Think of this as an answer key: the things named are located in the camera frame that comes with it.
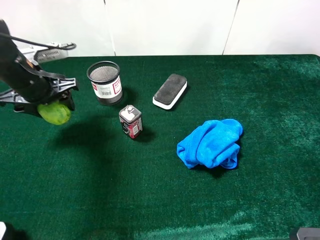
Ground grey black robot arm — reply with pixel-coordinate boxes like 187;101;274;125
0;20;79;117

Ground crumpled blue cloth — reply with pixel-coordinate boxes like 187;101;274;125
176;119;243;169

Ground black white board eraser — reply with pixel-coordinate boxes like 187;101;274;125
152;73;188;110

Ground green mango fruit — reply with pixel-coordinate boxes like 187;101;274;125
37;100;71;125

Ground black mesh pen cup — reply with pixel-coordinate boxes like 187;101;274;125
86;61;123;106

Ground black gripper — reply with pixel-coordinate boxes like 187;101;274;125
0;53;79;118

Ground small red black box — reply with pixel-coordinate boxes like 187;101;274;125
119;105;143;139

